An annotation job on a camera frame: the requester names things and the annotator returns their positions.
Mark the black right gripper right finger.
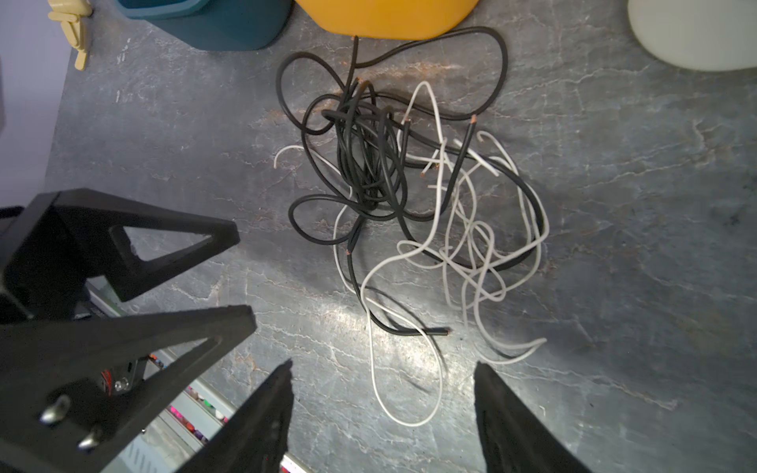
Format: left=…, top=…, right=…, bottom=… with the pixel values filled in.
left=474, top=363, right=589, bottom=473

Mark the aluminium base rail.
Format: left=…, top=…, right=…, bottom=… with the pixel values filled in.
left=86, top=282, right=313, bottom=472

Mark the yellow toy figure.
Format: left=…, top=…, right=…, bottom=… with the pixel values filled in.
left=47, top=0, right=94, bottom=71

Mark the teal plastic tub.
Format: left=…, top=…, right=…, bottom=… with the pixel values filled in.
left=116, top=0, right=294, bottom=51

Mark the white plastic tub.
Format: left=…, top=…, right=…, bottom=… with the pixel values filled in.
left=627, top=0, right=756, bottom=72

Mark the black cable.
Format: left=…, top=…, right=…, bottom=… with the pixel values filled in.
left=275, top=26, right=546, bottom=337

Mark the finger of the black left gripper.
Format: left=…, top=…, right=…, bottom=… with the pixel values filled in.
left=1, top=188, right=241, bottom=322
left=1, top=305, right=256, bottom=472

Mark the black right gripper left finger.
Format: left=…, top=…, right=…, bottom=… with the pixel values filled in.
left=179, top=361, right=294, bottom=473

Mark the white cable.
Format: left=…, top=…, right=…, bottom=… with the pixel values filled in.
left=273, top=81, right=551, bottom=428

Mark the yellow plastic tub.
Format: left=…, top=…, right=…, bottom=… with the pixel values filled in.
left=297, top=0, right=478, bottom=41

